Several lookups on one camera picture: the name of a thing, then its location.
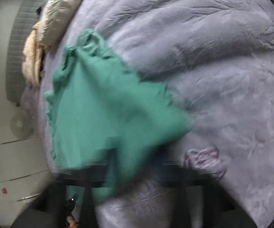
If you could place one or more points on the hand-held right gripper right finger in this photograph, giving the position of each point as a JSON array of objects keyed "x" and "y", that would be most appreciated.
[{"x": 187, "y": 194}]

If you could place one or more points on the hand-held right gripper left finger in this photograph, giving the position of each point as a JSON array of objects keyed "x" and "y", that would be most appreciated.
[{"x": 53, "y": 194}]

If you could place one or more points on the green button-up work shirt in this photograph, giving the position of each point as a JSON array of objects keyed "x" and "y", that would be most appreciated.
[{"x": 99, "y": 114}]

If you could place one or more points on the person's left hand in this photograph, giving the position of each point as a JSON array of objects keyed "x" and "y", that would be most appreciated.
[{"x": 71, "y": 222}]

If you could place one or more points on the white round fan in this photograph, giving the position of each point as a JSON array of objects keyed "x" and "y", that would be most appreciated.
[{"x": 20, "y": 123}]

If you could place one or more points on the beige crumpled cloth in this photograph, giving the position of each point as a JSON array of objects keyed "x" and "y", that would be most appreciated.
[{"x": 32, "y": 59}]

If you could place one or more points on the purple fleece blanket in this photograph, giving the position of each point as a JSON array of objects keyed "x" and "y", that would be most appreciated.
[{"x": 198, "y": 52}]

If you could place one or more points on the grey quilted headboard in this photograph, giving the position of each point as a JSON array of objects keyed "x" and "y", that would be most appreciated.
[{"x": 20, "y": 52}]

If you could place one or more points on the white puffy jacket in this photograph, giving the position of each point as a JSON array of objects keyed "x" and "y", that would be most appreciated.
[{"x": 58, "y": 11}]

